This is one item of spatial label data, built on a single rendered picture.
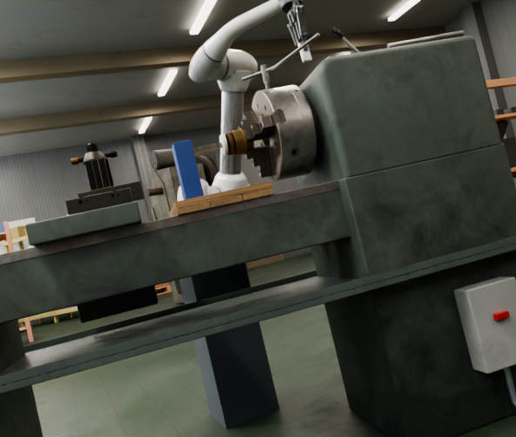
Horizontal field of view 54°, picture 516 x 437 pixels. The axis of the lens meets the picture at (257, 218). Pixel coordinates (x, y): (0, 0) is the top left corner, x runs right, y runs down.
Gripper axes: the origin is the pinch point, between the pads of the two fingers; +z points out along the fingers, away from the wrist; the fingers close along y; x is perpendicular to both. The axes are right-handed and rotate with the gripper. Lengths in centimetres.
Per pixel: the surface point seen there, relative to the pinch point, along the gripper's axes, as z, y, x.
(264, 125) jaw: 23.1, 2.0, -21.1
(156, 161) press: -143, -642, -11
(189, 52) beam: -301, -613, 77
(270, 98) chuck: 14.5, 1.4, -16.6
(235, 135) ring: 21.9, -7.8, -28.7
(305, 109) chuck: 21.0, 3.9, -6.8
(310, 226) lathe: 58, 2, -15
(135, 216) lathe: 44, 10, -66
